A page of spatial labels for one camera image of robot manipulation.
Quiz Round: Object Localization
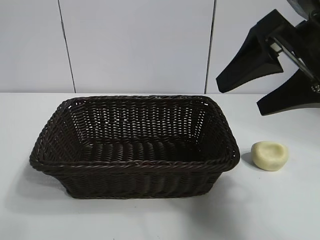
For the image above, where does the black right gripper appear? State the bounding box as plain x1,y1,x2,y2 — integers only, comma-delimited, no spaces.
215,0,320,117

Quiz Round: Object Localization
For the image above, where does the pale yellow egg yolk pastry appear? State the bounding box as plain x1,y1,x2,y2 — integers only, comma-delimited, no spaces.
250,140,289,172

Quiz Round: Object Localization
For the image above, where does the dark brown wicker basket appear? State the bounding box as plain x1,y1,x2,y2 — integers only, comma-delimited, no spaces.
29,94,241,200

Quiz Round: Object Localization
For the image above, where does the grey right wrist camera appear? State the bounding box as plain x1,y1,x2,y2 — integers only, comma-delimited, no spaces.
287,0,311,14

